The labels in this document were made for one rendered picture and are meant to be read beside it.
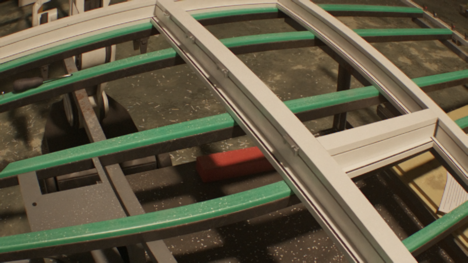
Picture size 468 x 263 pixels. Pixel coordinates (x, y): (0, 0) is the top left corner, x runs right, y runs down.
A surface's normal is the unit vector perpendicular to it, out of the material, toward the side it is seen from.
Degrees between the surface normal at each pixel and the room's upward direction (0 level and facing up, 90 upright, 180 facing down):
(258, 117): 90
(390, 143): 90
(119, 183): 0
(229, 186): 0
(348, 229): 90
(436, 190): 0
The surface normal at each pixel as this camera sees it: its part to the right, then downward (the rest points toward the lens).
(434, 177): 0.04, -0.84
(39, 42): 0.40, 0.51
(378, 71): -0.91, 0.18
